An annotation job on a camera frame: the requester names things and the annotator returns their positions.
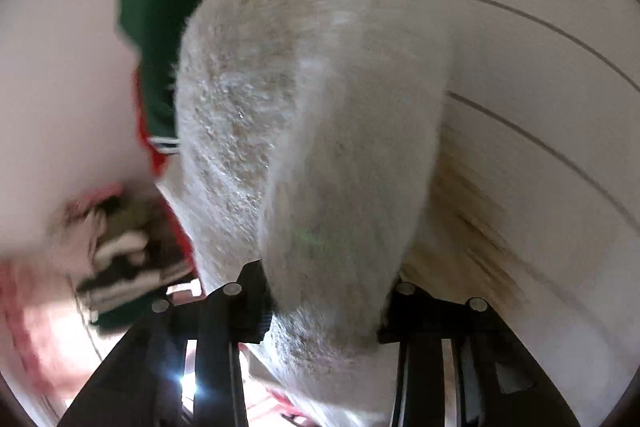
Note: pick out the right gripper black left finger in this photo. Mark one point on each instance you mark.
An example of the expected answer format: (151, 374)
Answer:
(181, 366)

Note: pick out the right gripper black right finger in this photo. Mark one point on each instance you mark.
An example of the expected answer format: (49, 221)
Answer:
(460, 364)

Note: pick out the white fluffy knit cardigan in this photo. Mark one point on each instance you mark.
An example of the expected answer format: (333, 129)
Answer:
(307, 137)

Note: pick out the stack of folded clothes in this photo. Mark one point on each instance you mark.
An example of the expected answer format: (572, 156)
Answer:
(121, 250)

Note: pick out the white quilted floral bedspread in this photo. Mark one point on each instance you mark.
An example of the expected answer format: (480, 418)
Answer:
(535, 202)

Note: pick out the red floral blanket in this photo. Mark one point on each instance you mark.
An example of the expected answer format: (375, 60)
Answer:
(158, 162)

